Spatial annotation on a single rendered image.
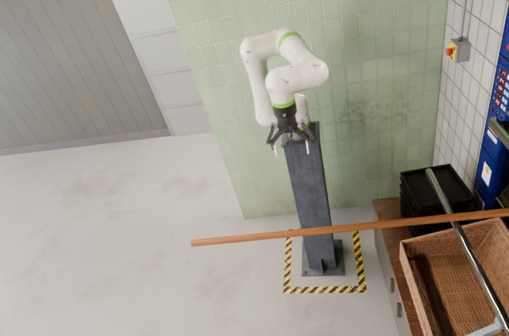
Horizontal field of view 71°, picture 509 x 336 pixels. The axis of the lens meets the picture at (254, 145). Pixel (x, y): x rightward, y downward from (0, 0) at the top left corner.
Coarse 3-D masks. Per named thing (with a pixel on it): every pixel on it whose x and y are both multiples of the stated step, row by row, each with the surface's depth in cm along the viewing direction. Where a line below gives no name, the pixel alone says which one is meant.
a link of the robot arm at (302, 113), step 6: (300, 96) 193; (300, 102) 191; (306, 102) 194; (300, 108) 192; (306, 108) 195; (300, 114) 194; (306, 114) 196; (300, 120) 196; (306, 120) 198; (300, 126) 198
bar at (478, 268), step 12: (432, 180) 162; (444, 204) 151; (456, 228) 141; (468, 240) 136; (468, 252) 132; (480, 264) 127; (480, 276) 124; (492, 288) 120; (492, 300) 117; (504, 312) 113; (492, 324) 115; (504, 324) 111
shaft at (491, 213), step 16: (352, 224) 149; (368, 224) 147; (384, 224) 146; (400, 224) 145; (416, 224) 144; (192, 240) 162; (208, 240) 160; (224, 240) 159; (240, 240) 157; (256, 240) 157
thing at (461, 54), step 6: (450, 42) 194; (456, 42) 190; (462, 42) 188; (468, 42) 187; (456, 48) 188; (462, 48) 187; (468, 48) 187; (456, 54) 190; (462, 54) 189; (468, 54) 189; (456, 60) 191; (462, 60) 191; (468, 60) 191
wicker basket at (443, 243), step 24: (408, 240) 190; (432, 240) 190; (456, 240) 188; (480, 240) 187; (504, 240) 172; (408, 264) 180; (432, 264) 193; (456, 264) 189; (504, 264) 171; (432, 288) 182; (456, 288) 179; (480, 288) 177; (504, 288) 169; (432, 312) 174; (456, 312) 171; (480, 312) 169
